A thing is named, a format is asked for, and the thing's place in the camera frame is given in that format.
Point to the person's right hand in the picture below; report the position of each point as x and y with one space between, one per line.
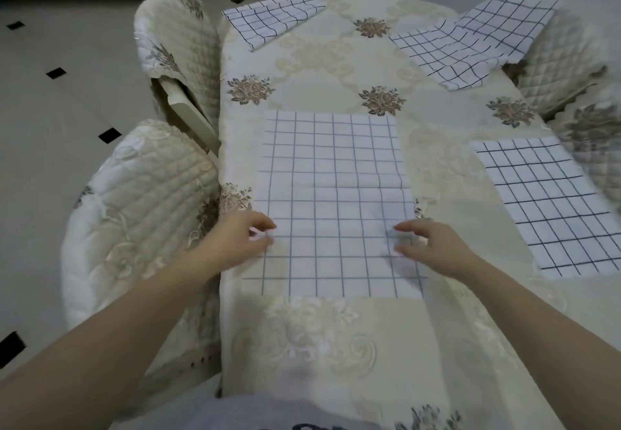
439 250

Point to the person's left hand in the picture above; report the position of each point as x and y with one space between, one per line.
233 243

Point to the person's right thumb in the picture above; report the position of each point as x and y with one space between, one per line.
406 249

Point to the person's left thumb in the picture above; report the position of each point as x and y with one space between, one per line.
260 245

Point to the large pale blue checked cloth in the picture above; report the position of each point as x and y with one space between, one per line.
334 177

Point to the person's left forearm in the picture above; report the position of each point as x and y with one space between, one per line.
111 332

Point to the person's right forearm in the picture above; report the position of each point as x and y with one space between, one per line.
543 328

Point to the cream quilted covered chair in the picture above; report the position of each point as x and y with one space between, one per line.
145 211
594 138
182 51
563 56

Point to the flat black checked cloth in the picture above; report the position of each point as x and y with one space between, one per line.
548 197

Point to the person's grey shirt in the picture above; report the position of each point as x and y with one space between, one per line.
242 415

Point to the cream floral embroidered tablecloth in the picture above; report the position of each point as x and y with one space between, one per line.
330 71

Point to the crumpled black checked cloth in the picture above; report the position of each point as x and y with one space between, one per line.
465 39

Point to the small folded black checked cloth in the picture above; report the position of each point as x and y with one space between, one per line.
271 15

